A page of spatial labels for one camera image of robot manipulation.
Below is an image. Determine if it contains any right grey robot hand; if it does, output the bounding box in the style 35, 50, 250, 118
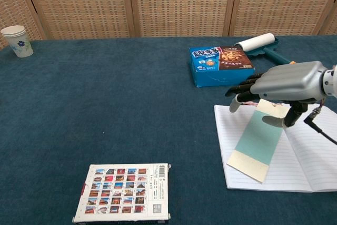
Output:
225, 61, 329, 130

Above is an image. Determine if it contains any teal and cream bookmark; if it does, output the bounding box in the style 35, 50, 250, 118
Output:
226, 99, 290, 183

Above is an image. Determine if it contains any teal lint roller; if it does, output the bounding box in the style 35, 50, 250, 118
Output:
234, 32, 297, 65

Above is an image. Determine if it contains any open lined notebook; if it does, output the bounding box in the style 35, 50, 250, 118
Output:
214, 103, 337, 193

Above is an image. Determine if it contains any blue cookie box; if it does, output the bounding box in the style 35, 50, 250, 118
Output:
189, 45, 255, 88

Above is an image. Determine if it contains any white postcard box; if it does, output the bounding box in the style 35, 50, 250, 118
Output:
72, 163, 172, 223

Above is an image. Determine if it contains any teal felt table cover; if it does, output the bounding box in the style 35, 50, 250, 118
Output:
0, 36, 337, 225

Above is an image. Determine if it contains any woven folding screen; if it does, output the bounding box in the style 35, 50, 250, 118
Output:
0, 0, 337, 51

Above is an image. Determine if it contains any paper cup with flower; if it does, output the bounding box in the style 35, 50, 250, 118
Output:
0, 25, 34, 58

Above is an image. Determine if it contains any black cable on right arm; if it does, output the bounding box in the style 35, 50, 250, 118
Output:
303, 98, 337, 145

